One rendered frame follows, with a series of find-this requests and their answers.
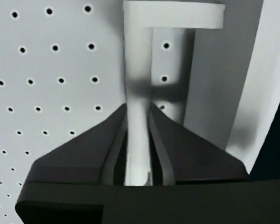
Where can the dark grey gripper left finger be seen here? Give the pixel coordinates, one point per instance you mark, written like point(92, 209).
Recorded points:
point(90, 156)

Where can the grey boxy benchtop instrument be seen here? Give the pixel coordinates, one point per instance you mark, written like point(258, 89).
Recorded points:
point(234, 88)

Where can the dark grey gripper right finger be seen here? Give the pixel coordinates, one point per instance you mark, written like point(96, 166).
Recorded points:
point(185, 157)

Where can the grey perforated metal plate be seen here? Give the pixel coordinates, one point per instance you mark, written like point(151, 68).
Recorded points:
point(62, 71)

